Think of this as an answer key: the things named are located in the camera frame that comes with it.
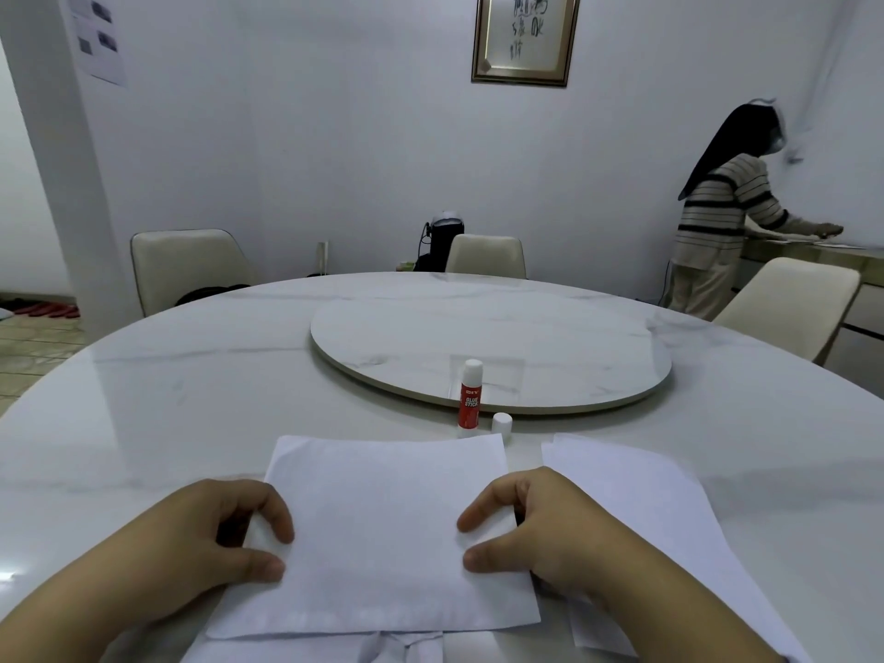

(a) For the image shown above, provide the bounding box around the person's left hand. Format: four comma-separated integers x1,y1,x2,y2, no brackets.
123,478,298,615

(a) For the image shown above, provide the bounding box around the person's right hand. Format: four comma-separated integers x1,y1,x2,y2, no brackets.
455,466,658,603

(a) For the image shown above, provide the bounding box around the red white glue stick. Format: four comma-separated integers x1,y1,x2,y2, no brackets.
457,358,484,433

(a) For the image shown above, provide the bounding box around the white paper sheet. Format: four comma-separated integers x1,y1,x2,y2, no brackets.
205,434,542,641

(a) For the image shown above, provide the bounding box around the person's left forearm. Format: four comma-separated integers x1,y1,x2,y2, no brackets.
0,510,184,663

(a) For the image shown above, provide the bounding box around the black cloth bundle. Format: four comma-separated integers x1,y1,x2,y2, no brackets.
173,282,251,306

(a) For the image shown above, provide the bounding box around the round marble turntable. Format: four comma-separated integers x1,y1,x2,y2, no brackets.
308,291,673,415

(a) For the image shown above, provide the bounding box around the cream upholstered chair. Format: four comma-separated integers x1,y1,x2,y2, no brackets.
444,234,528,279
712,257,863,366
129,229,251,317

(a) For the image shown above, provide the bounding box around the beige sideboard cabinet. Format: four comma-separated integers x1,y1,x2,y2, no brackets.
731,230,884,401

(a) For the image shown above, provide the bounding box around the framed calligraphy picture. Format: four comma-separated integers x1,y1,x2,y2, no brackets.
471,0,583,88

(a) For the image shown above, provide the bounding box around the printed wall notice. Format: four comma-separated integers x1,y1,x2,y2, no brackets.
65,0,131,88

